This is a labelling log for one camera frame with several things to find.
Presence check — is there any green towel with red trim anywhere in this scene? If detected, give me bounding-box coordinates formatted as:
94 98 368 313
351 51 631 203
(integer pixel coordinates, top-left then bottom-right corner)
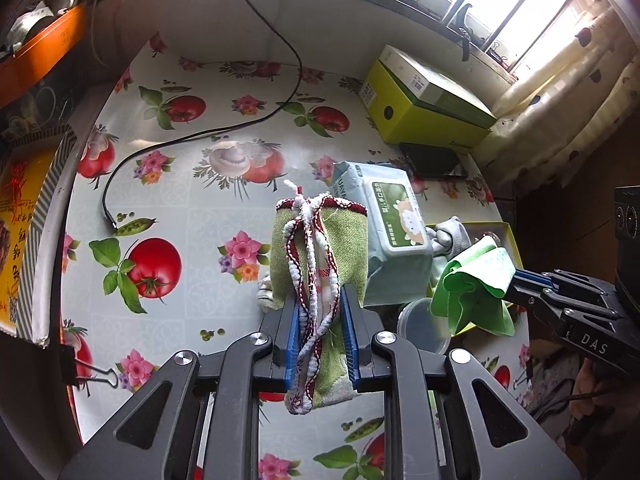
270 177 370 416

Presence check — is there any yellow green tray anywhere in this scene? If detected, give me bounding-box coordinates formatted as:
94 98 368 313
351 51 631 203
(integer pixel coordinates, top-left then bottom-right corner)
425 220 523 336

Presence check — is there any black binder clip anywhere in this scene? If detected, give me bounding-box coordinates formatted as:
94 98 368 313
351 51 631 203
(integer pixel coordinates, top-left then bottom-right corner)
59 345 121 391

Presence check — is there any pale blue wet wipes pack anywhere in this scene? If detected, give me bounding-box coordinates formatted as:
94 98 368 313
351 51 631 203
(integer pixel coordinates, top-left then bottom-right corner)
332 160 435 307

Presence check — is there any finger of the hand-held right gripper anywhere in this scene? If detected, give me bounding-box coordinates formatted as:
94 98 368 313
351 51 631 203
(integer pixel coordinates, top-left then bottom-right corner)
506 284 618 323
512 267 608 297

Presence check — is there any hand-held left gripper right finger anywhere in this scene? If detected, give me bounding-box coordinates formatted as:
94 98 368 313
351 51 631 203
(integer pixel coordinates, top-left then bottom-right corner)
340 284 583 480

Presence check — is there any fruit and flower printed tablecloth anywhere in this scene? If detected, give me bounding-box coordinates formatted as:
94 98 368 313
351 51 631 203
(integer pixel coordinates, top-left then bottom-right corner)
60 32 531 480

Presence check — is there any green microfiber cloth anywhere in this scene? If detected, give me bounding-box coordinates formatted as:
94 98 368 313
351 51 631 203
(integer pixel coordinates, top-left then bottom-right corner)
431 237 517 337

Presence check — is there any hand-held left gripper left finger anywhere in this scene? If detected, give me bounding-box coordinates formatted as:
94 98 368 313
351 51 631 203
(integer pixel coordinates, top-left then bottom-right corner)
57 292 303 480

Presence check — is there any flat black box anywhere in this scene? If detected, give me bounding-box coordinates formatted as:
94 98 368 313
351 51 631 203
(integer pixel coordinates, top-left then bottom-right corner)
399 142 469 179

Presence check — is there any cream dotted curtain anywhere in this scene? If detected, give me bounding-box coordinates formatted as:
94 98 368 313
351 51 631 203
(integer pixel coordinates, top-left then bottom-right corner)
475 0 640 196

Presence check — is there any green yellow cardboard box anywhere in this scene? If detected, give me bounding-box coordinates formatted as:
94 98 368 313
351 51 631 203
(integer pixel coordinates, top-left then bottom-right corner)
359 45 497 156

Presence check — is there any black cable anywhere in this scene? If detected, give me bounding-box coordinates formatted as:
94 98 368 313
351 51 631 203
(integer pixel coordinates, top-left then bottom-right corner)
101 0 302 228

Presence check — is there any yellow red wall poster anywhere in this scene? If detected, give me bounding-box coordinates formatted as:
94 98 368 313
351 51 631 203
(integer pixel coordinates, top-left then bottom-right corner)
0 130 76 346

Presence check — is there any clear plastic lidded container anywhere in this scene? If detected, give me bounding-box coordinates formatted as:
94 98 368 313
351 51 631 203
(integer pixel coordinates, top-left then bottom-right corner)
397 297 451 356

